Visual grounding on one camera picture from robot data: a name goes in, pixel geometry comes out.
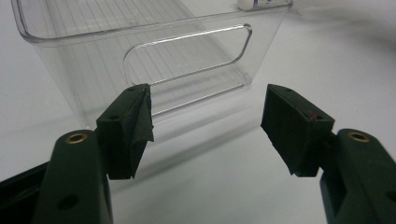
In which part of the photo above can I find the clear plastic storage bin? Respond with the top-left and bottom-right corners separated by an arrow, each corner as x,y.
10,0 -> 294,129

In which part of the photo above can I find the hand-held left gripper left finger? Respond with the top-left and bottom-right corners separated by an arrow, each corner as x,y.
31,83 -> 156,224

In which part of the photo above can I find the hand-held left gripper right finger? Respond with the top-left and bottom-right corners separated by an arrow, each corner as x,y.
261,83 -> 396,224

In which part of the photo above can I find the white shuttlecock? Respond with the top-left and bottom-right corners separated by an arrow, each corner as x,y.
237,0 -> 292,11

